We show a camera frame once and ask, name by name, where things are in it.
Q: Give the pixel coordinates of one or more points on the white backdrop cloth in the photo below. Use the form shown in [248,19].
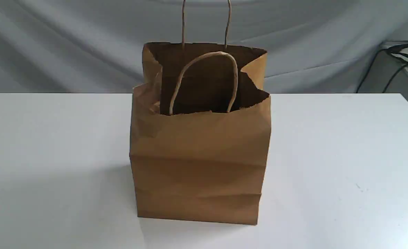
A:
[95,46]

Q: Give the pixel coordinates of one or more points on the brown paper bag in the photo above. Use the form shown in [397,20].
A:
[200,132]

